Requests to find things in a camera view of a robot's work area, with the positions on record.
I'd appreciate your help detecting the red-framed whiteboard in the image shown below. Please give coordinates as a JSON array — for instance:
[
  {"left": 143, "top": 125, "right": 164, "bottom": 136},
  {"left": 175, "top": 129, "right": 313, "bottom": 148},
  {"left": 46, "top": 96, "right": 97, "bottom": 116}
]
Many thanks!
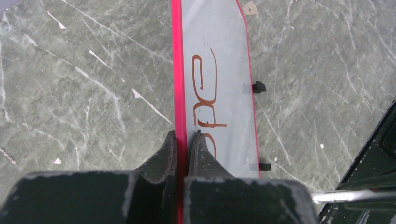
[{"left": 171, "top": 0, "right": 271, "bottom": 224}]

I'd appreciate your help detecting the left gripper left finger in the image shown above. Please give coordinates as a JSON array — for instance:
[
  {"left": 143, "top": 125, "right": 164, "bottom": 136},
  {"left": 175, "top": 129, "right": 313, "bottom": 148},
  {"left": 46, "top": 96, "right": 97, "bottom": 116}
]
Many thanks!
[{"left": 0, "top": 131, "right": 177, "bottom": 224}]

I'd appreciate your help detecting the white whiteboard marker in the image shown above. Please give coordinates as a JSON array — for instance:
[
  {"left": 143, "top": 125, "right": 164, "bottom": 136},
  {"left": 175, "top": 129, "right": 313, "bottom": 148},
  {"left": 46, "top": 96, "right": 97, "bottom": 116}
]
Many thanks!
[{"left": 311, "top": 189, "right": 396, "bottom": 204}]

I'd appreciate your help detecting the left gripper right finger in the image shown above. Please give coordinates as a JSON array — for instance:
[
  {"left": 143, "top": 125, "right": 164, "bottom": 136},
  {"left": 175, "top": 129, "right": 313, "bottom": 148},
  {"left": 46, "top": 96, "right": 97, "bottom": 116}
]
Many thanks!
[{"left": 184, "top": 131, "right": 318, "bottom": 224}]

